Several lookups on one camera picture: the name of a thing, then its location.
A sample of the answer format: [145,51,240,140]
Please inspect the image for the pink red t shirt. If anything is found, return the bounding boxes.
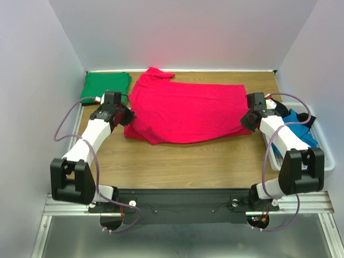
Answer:
[124,67,252,145]

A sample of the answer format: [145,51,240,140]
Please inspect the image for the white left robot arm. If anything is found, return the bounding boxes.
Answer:
[50,90,135,212]

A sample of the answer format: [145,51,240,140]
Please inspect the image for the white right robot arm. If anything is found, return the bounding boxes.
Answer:
[240,92,325,210]

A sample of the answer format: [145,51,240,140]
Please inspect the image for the folded green t shirt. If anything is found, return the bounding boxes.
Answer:
[80,73,132,103]

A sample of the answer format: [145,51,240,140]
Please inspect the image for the black t shirt in basket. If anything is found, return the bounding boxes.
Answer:
[274,100,316,131]

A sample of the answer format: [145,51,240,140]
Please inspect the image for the blue t shirt in basket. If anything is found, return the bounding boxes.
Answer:
[279,109,318,148]

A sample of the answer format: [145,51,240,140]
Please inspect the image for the white plastic laundry basket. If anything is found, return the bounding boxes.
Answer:
[268,102,335,171]

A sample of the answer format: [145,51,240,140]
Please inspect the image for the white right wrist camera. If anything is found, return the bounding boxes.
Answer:
[265,94,277,110]

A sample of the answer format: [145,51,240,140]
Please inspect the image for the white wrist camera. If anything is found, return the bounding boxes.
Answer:
[95,94,105,104]
[265,94,277,110]

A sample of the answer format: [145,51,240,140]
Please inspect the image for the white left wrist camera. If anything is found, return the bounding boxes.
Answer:
[95,94,105,104]

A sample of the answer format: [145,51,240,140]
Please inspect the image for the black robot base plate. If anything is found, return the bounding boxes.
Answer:
[88,188,279,224]

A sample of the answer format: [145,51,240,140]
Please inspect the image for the aluminium frame rail right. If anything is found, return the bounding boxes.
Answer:
[276,190,344,258]

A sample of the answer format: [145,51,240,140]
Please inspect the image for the aluminium frame rail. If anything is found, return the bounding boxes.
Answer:
[276,190,344,258]
[32,104,92,258]

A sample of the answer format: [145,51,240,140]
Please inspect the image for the aluminium frame rail left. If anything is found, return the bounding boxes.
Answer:
[32,104,92,258]

